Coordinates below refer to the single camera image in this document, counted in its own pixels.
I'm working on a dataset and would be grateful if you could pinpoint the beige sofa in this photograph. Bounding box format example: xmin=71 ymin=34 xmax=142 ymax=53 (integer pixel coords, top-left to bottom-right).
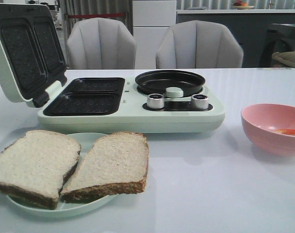
xmin=272 ymin=51 xmax=295 ymax=68

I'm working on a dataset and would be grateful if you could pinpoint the dark washing machine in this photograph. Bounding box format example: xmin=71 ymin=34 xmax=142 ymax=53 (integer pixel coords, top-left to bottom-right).
xmin=259 ymin=23 xmax=295 ymax=67

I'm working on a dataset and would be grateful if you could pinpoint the left grey chair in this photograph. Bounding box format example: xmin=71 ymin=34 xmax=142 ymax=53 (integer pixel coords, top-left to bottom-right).
xmin=67 ymin=18 xmax=136 ymax=69

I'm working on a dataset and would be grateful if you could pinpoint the dark kitchen counter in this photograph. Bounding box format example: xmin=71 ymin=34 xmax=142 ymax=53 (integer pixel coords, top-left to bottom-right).
xmin=176 ymin=9 xmax=295 ymax=67

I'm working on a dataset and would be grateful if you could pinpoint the mint green round plate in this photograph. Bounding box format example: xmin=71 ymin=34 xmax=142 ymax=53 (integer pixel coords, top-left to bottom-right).
xmin=7 ymin=133 xmax=114 ymax=218

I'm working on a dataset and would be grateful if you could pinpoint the white cabinet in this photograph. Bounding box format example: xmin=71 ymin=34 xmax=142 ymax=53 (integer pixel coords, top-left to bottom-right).
xmin=132 ymin=0 xmax=176 ymax=69

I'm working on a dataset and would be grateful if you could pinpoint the left silver control knob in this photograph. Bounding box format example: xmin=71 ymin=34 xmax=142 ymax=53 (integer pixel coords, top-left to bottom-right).
xmin=147 ymin=93 xmax=164 ymax=109

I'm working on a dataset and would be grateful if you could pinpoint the grey chair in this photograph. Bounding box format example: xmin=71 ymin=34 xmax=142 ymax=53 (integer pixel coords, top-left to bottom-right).
xmin=67 ymin=18 xmax=136 ymax=69
xmin=156 ymin=20 xmax=243 ymax=69

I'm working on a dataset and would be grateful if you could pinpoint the orange shrimp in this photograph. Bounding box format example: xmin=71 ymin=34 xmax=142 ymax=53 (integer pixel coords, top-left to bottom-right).
xmin=273 ymin=129 xmax=295 ymax=136

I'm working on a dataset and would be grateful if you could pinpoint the silver control knob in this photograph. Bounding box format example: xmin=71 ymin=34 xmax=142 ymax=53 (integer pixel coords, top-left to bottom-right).
xmin=191 ymin=94 xmax=209 ymax=110
xmin=147 ymin=93 xmax=164 ymax=109

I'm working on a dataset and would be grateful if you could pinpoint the right grey chair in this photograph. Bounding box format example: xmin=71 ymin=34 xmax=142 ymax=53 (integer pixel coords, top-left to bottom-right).
xmin=156 ymin=20 xmax=243 ymax=69

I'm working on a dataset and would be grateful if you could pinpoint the right silver control knob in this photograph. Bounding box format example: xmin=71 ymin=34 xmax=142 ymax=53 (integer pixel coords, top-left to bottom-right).
xmin=191 ymin=94 xmax=209 ymax=110

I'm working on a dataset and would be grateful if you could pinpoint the mint green breakfast maker base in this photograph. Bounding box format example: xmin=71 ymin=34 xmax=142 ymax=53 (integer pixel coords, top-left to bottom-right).
xmin=38 ymin=77 xmax=225 ymax=133

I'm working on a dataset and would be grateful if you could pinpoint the fruit plate on counter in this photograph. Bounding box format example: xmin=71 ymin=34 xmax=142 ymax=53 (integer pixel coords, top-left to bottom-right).
xmin=232 ymin=0 xmax=255 ymax=10

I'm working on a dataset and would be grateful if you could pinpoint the black round frying pan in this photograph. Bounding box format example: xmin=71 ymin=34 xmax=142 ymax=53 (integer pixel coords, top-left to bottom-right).
xmin=135 ymin=70 xmax=206 ymax=97

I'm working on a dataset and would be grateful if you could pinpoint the bread slice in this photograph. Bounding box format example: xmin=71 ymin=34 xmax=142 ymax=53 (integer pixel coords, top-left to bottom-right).
xmin=61 ymin=132 xmax=149 ymax=202
xmin=0 ymin=130 xmax=81 ymax=210

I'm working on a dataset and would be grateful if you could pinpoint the mint green breakfast maker lid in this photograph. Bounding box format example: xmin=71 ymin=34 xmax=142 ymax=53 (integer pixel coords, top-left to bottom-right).
xmin=0 ymin=3 xmax=67 ymax=108

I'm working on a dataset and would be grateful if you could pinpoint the pink bowl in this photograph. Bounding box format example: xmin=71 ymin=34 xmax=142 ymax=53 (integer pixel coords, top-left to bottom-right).
xmin=241 ymin=103 xmax=295 ymax=156

